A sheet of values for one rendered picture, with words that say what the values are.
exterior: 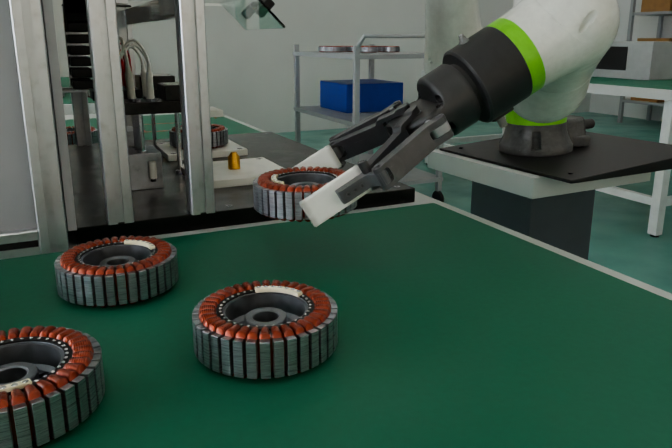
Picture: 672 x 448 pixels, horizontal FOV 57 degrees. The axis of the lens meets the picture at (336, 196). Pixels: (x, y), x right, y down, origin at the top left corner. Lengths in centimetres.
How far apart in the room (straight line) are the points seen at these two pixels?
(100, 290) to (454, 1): 86
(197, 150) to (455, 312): 39
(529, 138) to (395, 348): 85
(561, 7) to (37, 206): 61
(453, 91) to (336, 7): 631
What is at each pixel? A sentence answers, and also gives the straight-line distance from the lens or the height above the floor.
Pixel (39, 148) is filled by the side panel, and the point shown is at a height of 87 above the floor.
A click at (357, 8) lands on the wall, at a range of 707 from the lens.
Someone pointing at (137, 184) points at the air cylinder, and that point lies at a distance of 95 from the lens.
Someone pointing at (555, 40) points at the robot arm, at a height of 98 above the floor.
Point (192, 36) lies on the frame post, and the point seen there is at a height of 99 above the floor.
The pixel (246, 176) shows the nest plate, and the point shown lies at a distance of 96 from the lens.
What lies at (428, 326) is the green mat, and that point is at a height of 75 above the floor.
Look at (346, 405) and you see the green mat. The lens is 43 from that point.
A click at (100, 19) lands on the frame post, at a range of 77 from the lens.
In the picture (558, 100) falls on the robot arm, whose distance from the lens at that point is 82.
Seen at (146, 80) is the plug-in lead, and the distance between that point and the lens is 94.
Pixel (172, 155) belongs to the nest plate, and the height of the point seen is 78.
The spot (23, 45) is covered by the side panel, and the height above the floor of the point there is 98.
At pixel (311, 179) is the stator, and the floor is 83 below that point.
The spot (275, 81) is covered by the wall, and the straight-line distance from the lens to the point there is 669.
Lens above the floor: 99
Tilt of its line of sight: 14 degrees down
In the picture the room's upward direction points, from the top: straight up
